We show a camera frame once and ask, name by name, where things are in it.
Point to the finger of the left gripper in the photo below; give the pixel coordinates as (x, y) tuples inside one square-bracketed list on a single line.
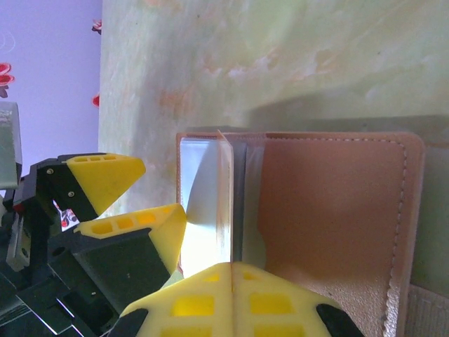
[(140, 245), (101, 179)]

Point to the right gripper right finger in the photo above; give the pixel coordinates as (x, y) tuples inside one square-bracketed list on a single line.
[(273, 305)]

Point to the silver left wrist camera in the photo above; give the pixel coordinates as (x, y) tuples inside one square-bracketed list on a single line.
[(8, 147)]

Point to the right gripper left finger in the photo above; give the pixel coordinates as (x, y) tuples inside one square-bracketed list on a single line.
[(196, 305)]

